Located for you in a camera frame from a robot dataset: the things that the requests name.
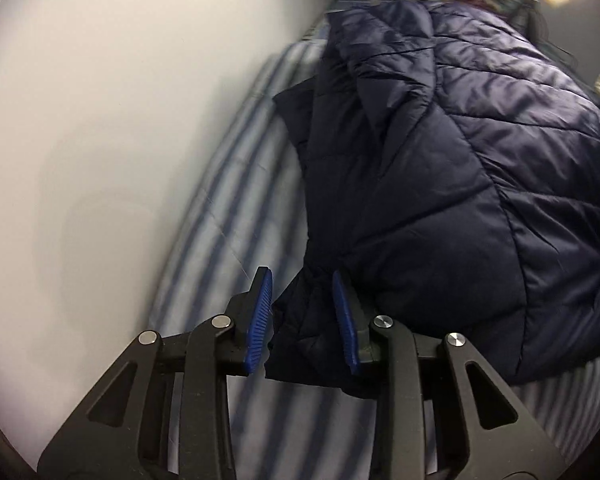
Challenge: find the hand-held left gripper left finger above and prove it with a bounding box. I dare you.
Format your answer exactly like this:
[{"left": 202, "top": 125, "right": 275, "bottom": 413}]
[{"left": 37, "top": 266, "right": 272, "bottom": 480}]

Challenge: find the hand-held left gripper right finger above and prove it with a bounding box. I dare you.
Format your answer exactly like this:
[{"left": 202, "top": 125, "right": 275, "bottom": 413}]
[{"left": 332, "top": 270, "right": 568, "bottom": 480}]

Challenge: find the navy puffer jacket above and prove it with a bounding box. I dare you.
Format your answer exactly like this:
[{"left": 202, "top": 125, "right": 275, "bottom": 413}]
[{"left": 264, "top": 0, "right": 600, "bottom": 400}]

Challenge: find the bed with striped sheet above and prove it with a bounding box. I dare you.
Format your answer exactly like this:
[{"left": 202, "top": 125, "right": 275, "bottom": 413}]
[{"left": 147, "top": 10, "right": 600, "bottom": 480}]

